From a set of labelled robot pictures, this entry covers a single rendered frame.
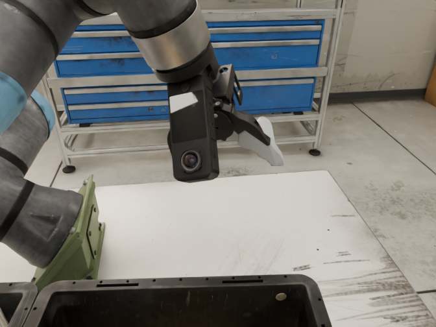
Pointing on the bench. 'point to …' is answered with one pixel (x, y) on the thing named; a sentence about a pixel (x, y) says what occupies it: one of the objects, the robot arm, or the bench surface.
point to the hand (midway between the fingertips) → (231, 174)
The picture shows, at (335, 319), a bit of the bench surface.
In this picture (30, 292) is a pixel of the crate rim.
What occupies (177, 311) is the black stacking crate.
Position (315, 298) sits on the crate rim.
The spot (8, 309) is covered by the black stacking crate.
